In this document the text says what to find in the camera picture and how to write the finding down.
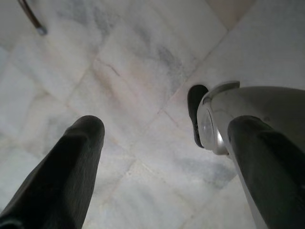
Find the black robot foot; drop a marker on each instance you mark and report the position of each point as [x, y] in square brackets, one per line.
[195, 105]

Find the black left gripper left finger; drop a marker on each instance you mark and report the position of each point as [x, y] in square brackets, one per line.
[59, 171]

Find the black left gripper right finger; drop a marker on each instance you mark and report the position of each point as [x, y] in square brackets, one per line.
[269, 167]

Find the silver robot leg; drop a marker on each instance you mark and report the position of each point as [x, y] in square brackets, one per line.
[252, 102]

